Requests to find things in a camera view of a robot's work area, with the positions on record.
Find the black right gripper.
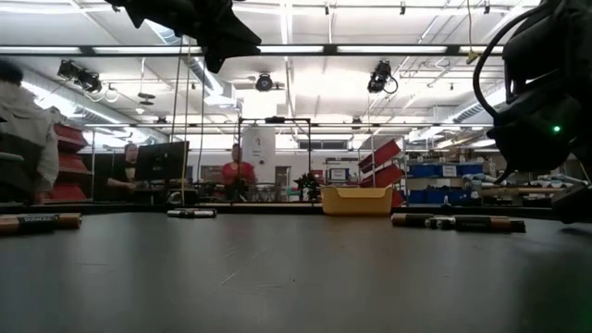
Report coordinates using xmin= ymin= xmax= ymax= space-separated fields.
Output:
xmin=486 ymin=78 xmax=592 ymax=227

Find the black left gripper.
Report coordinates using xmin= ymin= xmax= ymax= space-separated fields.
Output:
xmin=133 ymin=0 xmax=263 ymax=75

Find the wooden workbench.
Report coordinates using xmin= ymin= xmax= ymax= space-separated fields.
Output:
xmin=480 ymin=186 xmax=570 ymax=209

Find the grey material roll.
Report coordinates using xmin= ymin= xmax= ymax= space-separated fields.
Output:
xmin=463 ymin=172 xmax=508 ymax=188
xmin=536 ymin=173 xmax=591 ymax=188

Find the white pillar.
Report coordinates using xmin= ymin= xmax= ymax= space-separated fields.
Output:
xmin=240 ymin=127 xmax=278 ymax=186

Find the blue bin shelf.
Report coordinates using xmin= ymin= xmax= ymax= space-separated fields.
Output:
xmin=406 ymin=161 xmax=485 ymax=207

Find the person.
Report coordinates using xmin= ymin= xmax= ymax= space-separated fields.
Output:
xmin=220 ymin=142 xmax=258 ymax=203
xmin=106 ymin=142 xmax=140 ymax=191
xmin=0 ymin=58 xmax=61 ymax=205

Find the black computer monitor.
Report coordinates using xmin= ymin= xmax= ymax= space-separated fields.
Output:
xmin=134 ymin=141 xmax=191 ymax=184

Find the hanging yellow hook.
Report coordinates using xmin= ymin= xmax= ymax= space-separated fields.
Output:
xmin=464 ymin=0 xmax=480 ymax=66

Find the tilted red bin rack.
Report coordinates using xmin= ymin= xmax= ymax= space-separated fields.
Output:
xmin=358 ymin=138 xmax=408 ymax=208

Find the small display screen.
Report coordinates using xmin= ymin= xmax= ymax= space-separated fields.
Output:
xmin=327 ymin=166 xmax=352 ymax=183

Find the yellow plastic bin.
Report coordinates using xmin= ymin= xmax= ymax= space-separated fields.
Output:
xmin=319 ymin=185 xmax=394 ymax=216

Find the red bin shelving rack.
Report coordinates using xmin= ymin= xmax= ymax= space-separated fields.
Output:
xmin=53 ymin=122 xmax=93 ymax=204

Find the round black ceiling camera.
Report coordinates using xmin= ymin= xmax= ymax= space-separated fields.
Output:
xmin=253 ymin=72 xmax=275 ymax=93

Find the black metal cell frame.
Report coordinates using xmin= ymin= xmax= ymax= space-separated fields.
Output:
xmin=237 ymin=115 xmax=313 ymax=204

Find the black overhead frame bar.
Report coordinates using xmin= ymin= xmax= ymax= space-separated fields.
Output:
xmin=0 ymin=43 xmax=505 ymax=58

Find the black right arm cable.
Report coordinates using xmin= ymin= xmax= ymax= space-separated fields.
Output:
xmin=472 ymin=3 xmax=556 ymax=122

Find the black ceiling camera cluster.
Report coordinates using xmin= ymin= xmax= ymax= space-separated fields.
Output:
xmin=56 ymin=58 xmax=104 ymax=94

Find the black overhead camera with cable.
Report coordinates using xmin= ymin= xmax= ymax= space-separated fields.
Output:
xmin=366 ymin=59 xmax=400 ymax=96

